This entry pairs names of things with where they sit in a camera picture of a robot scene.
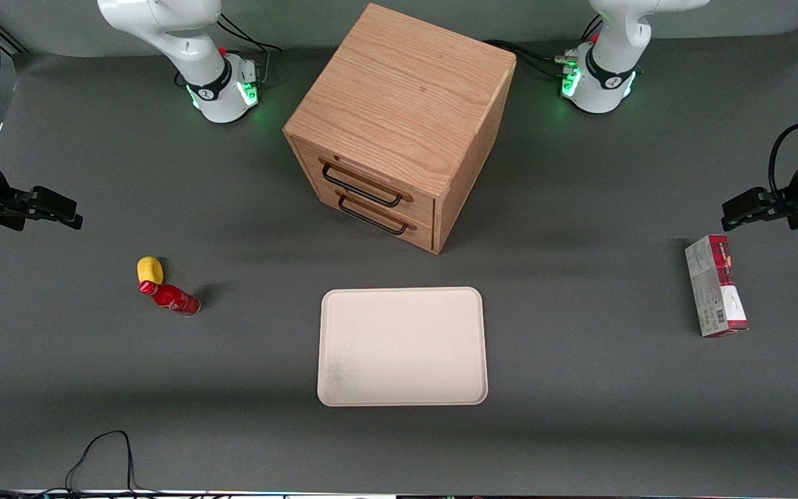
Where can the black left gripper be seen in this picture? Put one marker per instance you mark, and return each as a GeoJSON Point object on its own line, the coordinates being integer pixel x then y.
{"type": "Point", "coordinates": [789, 199]}

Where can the red coke bottle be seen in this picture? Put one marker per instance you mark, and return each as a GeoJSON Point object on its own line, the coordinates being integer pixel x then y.
{"type": "Point", "coordinates": [174, 299]}

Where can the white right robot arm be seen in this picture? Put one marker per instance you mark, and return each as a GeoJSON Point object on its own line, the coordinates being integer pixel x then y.
{"type": "Point", "coordinates": [184, 41]}

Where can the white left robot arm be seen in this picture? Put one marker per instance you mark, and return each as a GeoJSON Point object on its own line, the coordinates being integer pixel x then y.
{"type": "Point", "coordinates": [614, 41]}

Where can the beige plastic tray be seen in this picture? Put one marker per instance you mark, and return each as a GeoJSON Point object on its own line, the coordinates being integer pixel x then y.
{"type": "Point", "coordinates": [402, 346]}

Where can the grey and red carton box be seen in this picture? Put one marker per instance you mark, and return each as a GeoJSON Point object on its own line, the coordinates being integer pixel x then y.
{"type": "Point", "coordinates": [714, 291]}

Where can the yellow lemon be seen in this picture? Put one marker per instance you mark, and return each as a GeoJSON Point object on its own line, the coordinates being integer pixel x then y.
{"type": "Point", "coordinates": [149, 269]}

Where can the dark grey table mat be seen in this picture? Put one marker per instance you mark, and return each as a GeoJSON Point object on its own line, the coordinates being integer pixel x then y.
{"type": "Point", "coordinates": [579, 430]}

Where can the wooden drawer cabinet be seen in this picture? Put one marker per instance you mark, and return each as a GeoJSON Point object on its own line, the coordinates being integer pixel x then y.
{"type": "Point", "coordinates": [406, 90]}

